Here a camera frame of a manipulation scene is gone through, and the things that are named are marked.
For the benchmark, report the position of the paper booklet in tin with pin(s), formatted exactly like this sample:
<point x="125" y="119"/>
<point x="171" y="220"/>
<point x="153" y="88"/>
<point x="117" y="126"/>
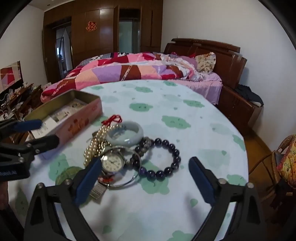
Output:
<point x="57" y="117"/>

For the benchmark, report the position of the pink tin box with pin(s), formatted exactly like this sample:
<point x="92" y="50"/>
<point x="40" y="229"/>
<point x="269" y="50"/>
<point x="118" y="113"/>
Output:
<point x="69" y="128"/>

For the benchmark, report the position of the wicker chair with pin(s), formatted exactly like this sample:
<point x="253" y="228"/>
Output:
<point x="280" y="189"/>

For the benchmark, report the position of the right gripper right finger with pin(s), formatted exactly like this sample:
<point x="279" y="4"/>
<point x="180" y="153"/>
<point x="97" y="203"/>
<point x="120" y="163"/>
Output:
<point x="247" y="221"/>

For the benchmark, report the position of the brown wooden wardrobe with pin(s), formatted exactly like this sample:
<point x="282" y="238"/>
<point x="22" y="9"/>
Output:
<point x="86" y="44"/>

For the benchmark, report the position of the yellow floral cushion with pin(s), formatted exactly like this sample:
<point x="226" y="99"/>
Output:
<point x="286" y="166"/>

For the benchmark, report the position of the cluttered low wooden cabinet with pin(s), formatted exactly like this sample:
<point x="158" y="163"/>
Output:
<point x="22" y="103"/>

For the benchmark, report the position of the television screen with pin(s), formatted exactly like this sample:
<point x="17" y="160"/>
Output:
<point x="11" y="77"/>

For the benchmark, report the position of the wooden bed headboard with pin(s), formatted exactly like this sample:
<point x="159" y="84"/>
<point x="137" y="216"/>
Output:
<point x="229" y="62"/>

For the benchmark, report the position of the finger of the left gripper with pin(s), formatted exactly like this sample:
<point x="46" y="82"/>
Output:
<point x="12" y="126"/>
<point x="29" y="149"/>

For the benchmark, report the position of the pale jade bangle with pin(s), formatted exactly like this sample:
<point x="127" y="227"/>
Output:
<point x="128" y="134"/>

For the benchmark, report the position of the pink bed sheet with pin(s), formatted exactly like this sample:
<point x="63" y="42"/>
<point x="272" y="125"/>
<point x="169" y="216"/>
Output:
<point x="210" y="87"/>

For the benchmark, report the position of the green jade bangle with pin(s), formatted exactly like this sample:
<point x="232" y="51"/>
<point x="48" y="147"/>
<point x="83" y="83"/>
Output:
<point x="68" y="173"/>

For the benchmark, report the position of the red knot cord charm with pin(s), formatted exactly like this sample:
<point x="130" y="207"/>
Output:
<point x="116" y="118"/>

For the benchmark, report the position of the dark clothes on nightstand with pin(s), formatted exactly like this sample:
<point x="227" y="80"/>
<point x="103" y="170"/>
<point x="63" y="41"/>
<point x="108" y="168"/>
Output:
<point x="247" y="93"/>

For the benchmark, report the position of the red double happiness decal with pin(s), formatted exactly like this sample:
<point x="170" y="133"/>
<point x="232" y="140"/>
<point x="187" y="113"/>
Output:
<point x="91" y="26"/>

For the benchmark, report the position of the silver wrist watch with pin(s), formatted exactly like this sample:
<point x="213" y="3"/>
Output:
<point x="113" y="162"/>

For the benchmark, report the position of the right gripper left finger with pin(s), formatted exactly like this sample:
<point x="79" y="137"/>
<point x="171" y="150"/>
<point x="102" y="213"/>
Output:
<point x="42" y="221"/>

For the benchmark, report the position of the floral pillow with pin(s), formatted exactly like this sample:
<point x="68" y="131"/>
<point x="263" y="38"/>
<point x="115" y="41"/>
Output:
<point x="206" y="62"/>

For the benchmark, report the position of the wooden nightstand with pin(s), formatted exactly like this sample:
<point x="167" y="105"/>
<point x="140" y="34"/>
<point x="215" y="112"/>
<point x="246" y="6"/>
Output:
<point x="242" y="113"/>

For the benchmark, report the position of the patchwork quilt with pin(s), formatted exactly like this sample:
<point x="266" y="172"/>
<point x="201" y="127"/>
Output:
<point x="144" y="65"/>

